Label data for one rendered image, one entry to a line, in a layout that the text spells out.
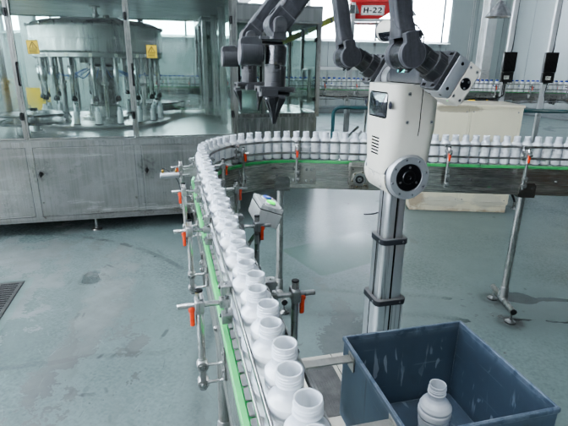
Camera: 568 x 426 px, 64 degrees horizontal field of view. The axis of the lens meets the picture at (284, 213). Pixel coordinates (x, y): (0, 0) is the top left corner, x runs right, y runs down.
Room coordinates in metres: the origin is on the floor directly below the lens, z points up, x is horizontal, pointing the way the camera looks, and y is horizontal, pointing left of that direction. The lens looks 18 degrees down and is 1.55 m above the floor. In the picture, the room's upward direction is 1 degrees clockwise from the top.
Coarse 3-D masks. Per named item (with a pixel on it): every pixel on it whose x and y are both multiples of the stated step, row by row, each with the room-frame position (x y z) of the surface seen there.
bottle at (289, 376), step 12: (288, 360) 0.52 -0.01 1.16; (276, 372) 0.50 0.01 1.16; (288, 372) 0.52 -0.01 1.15; (300, 372) 0.50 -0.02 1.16; (276, 384) 0.50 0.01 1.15; (288, 384) 0.49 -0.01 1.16; (300, 384) 0.50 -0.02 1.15; (276, 396) 0.49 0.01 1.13; (288, 396) 0.49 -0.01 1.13; (276, 408) 0.48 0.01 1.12; (288, 408) 0.48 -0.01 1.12; (276, 420) 0.48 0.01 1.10
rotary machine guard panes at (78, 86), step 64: (0, 0) 3.94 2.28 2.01; (64, 0) 4.05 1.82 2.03; (128, 0) 4.17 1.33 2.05; (192, 0) 4.30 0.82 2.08; (0, 64) 3.92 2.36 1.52; (64, 64) 4.04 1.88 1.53; (192, 64) 4.30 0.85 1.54; (0, 128) 3.90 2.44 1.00; (64, 128) 4.02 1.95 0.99; (128, 128) 4.15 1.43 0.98; (192, 128) 4.29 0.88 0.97
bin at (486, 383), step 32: (352, 352) 0.85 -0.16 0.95; (384, 352) 0.93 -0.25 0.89; (416, 352) 0.95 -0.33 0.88; (448, 352) 0.98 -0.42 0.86; (480, 352) 0.90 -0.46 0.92; (352, 384) 0.85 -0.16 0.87; (384, 384) 0.94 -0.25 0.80; (416, 384) 0.96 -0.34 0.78; (448, 384) 0.98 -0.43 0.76; (480, 384) 0.88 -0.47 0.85; (512, 384) 0.79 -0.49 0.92; (352, 416) 0.84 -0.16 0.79; (384, 416) 0.70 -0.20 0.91; (416, 416) 0.90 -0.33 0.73; (480, 416) 0.86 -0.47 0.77; (512, 416) 0.66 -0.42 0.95; (544, 416) 0.68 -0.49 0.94
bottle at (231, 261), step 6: (234, 240) 0.97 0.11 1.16; (240, 240) 0.98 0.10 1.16; (234, 246) 0.95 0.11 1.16; (240, 246) 0.95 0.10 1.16; (234, 252) 0.94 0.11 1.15; (228, 258) 0.95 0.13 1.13; (234, 258) 0.94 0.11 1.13; (228, 264) 0.94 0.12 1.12; (234, 264) 0.93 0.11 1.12; (228, 270) 0.94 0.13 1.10
